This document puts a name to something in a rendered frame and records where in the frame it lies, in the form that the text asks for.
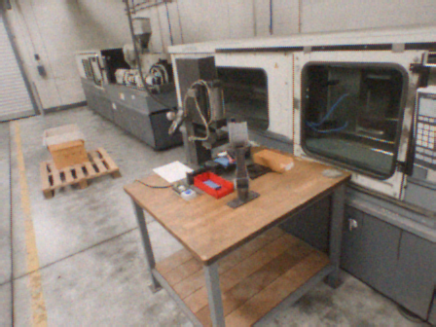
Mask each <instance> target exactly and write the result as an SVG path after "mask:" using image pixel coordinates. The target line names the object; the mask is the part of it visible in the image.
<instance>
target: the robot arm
mask: <svg viewBox="0 0 436 327"><path fill-rule="evenodd" d="M229 129H230V147H231V146H233V147H232V148H228V149H227V152H226V153H227V154H228V157H229V160H230V164H232V163H233V162H234V161H236V177H235V178H234V184H235V186H236V190H237V195H238V197H237V198H235V199H233V200H231V201H228V202H227V206H229V207H231V208H232V209H236V208H237V207H240V206H241V205H244V204H245V203H248V202H250V201H252V200H253V199H256V198H257V197H259V196H260V194H259V193H256V192H255V191H250V192H249V189H250V182H249V176H248V172H247V169H246V164H245V156H244V155H245V151H246V152H247V151H248V150H249V149H251V146H252V144H251V143H250V142H249V141H248V137H247V128H246V122H243V123H240V124H235V123H229ZM248 182H249V184H248Z"/></svg>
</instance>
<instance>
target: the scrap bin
mask: <svg viewBox="0 0 436 327"><path fill-rule="evenodd" d="M208 180H210V181H211V182H214V183H215V184H217V185H218V186H220V185H222V187H221V189H219V190H215V189H212V187H210V186H208V185H207V184H204V183H203V182H206V181H208ZM194 184H195V186H196V187H198V189H201V190H202V191H204V192H205V193H208V194H209V195H211V196H213V197H214V198H216V199H220V198H222V197H225V196H227V195H229V194H231V193H233V192H234V184H233V183H232V182H229V181H228V180H225V179H223V178H221V177H219V176H218V175H215V174H214V173H211V172H210V171H207V172H206V173H202V174H201V175H198V176H196V177H194Z"/></svg>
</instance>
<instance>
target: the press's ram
mask: <svg viewBox="0 0 436 327"><path fill-rule="evenodd" d="M208 129H209V135H210V136H211V137H210V138H208V139H206V140H203V141H202V142H201V143H202V146H204V147H206V149H207V150H208V149H209V148H210V149H213V148H217V147H220V146H223V145H224V144H228V143H230V134H229V132H228V131H223V130H221V127H219V128H218V129H216V128H215V127H208ZM198 132H199V133H204V134H206V135H207V130H206V126H204V127H198Z"/></svg>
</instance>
